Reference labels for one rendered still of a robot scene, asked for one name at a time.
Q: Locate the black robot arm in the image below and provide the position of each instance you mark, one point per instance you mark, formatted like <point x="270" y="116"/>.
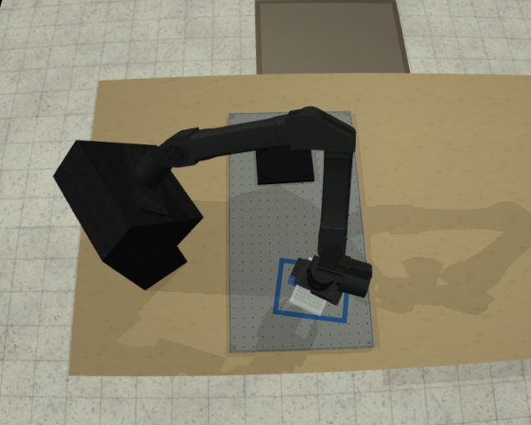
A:
<point x="305" y="129"/>

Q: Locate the blue tape outline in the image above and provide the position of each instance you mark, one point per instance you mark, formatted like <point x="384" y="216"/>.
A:
<point x="304" y="315"/>

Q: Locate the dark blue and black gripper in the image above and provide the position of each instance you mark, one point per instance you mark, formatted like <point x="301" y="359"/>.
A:
<point x="300" y="277"/>

